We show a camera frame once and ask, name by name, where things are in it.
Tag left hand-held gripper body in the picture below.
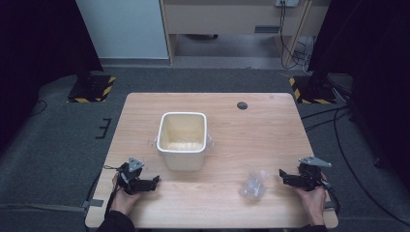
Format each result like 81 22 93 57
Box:
116 157 154 196

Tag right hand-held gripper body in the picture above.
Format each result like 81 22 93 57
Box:
289 156 333 192

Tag clear plastic bag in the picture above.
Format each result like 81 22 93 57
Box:
238 169 271 203

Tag white square plastic bin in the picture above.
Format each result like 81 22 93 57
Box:
153 111 215 172

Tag person's left hand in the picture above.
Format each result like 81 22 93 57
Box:
110 173 143 217

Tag person's right hand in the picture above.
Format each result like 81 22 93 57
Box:
293 172 329 226

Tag black stand base striped tape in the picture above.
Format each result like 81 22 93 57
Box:
288 74 338 105
66 74 117 103

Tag black curtain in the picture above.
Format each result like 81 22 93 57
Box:
307 0 410 191
0 0 104 153

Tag white partition panel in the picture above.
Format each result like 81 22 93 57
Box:
74 0 170 60

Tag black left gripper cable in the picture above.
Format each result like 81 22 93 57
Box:
85 164 128 232

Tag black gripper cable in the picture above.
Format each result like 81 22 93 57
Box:
320 179 342 217
85 164 128 232

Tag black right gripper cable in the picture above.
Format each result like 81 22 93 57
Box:
320 179 342 217

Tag long black floor cable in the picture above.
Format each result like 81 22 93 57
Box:
332 105 410 227

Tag black hanging cable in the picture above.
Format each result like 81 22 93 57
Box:
278 1 314 70

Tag grey wall socket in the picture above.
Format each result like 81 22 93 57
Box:
275 0 300 8

